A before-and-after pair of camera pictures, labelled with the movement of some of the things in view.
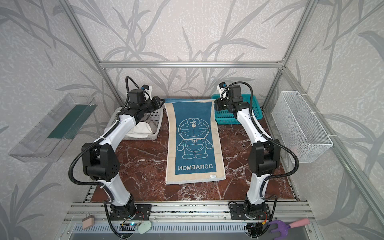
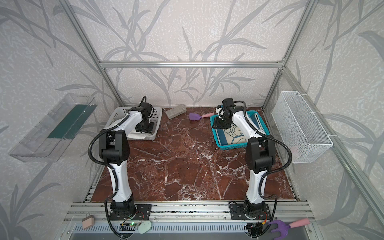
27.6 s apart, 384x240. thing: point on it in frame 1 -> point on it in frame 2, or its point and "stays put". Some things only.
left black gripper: x=156 y=103 -> x=144 y=128
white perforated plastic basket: x=154 y=117 stays put
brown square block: x=88 y=221 stays put
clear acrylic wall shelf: x=47 y=140 stays put
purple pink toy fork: x=283 y=228 stays put
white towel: x=141 y=129 stays put
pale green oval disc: x=144 y=227 stays put
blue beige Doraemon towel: x=194 y=151 -> x=232 y=136
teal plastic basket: x=226 y=117 -> x=231 y=138
